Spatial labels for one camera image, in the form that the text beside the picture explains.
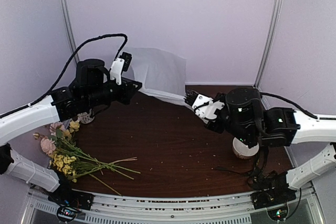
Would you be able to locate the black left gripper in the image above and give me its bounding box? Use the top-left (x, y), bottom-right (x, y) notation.
top-left (84, 76), bottom-right (141, 108)

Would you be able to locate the white wrapping paper sheet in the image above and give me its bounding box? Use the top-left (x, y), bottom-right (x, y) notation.
top-left (123, 47), bottom-right (186, 106)

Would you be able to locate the pink flower stem two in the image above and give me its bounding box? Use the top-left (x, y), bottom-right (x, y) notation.
top-left (40, 138), bottom-right (56, 155)

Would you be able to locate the small yellow flower bunch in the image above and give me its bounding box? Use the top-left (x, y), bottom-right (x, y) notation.
top-left (49, 154), bottom-right (140, 182)

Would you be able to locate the large yellow flower bunch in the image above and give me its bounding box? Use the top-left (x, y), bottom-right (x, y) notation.
top-left (55, 120), bottom-right (80, 140)

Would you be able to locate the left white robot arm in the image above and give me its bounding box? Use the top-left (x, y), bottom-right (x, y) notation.
top-left (1, 78), bottom-right (142, 205)

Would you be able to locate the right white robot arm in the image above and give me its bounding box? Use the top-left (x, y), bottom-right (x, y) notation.
top-left (193, 88), bottom-right (335, 204)

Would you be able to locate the patterned white mug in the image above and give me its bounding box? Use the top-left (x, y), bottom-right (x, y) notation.
top-left (77, 112), bottom-right (95, 124)

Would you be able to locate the white scalloped bowl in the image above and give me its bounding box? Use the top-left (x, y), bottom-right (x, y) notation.
top-left (232, 138), bottom-right (259, 159)

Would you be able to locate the black strap on table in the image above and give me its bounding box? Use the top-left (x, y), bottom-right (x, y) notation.
top-left (212, 145), bottom-right (270, 183)

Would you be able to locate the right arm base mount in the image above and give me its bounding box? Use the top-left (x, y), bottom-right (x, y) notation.
top-left (248, 172), bottom-right (296, 222)

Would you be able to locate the aluminium front rail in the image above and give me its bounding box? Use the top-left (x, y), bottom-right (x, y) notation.
top-left (22, 182), bottom-right (326, 224)

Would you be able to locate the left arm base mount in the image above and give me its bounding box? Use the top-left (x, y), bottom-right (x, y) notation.
top-left (46, 175), bottom-right (94, 223)

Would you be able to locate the left aluminium corner post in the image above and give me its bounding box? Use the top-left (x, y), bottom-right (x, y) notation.
top-left (60, 0), bottom-right (76, 52)

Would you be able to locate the aluminium corner post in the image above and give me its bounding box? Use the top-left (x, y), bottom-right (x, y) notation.
top-left (253, 0), bottom-right (286, 90)
top-left (60, 0), bottom-right (76, 52)

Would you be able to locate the right aluminium corner post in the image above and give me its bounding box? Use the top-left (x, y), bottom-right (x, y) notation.
top-left (253, 0), bottom-right (286, 90)

